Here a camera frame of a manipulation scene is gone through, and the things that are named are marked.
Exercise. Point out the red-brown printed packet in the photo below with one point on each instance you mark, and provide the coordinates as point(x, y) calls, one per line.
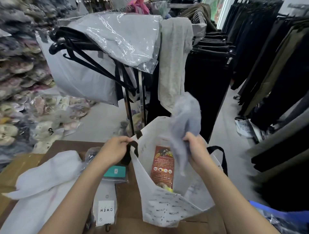
point(161, 166)

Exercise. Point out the row of dark hanging garments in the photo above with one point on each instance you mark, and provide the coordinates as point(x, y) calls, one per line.
point(277, 84)

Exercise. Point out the person's left forearm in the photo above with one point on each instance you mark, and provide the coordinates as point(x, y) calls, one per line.
point(79, 197)

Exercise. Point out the pale grey plastic bag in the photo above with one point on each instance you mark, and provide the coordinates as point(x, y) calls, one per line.
point(77, 79)

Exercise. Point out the light grey hanging garment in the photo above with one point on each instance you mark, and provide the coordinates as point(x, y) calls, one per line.
point(173, 60)

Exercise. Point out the person's right forearm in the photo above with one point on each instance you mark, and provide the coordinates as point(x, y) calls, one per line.
point(229, 200)

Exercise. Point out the blue plastic bag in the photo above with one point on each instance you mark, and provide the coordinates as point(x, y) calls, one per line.
point(287, 220)

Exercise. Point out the row of black hanging trousers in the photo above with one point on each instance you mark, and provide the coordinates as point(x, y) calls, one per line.
point(207, 79)

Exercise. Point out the grey cloth garment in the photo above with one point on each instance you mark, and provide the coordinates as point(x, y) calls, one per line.
point(185, 115)

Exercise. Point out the white printed plastic bag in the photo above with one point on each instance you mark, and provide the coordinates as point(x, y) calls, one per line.
point(245, 129)

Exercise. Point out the bundle of black hangers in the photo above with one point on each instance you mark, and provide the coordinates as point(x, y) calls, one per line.
point(79, 50)

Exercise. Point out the small yellow item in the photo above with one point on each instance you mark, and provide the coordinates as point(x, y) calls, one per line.
point(170, 189)

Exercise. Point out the white folded garment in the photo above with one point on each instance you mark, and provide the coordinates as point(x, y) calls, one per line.
point(48, 173)

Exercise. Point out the person's right thumb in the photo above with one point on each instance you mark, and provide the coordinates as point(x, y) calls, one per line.
point(188, 140)

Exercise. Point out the row of olive hanging garments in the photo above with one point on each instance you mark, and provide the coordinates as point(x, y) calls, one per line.
point(198, 13)

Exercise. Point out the black pack with teal label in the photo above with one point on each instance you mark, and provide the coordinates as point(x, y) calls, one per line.
point(114, 171)

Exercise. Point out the pile of bagged slippers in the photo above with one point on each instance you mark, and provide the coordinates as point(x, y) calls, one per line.
point(21, 72)

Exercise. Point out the person's right hand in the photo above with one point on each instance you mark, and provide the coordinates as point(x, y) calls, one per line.
point(198, 151)

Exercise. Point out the brown cardboard box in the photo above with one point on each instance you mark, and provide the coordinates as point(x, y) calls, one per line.
point(17, 168)

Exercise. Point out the person's left hand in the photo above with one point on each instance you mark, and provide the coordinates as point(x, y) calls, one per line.
point(113, 150)

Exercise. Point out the grey garment in clear bag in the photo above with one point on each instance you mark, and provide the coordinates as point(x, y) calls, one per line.
point(120, 36)

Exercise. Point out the person's left thumb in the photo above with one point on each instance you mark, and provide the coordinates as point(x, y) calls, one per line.
point(125, 139)

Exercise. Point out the pink garment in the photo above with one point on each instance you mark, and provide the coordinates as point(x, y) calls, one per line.
point(138, 6)

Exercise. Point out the white printed tote bag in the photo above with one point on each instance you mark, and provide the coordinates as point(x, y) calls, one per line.
point(169, 207)

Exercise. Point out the white socks in clear pack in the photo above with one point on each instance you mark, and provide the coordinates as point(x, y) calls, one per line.
point(106, 209)

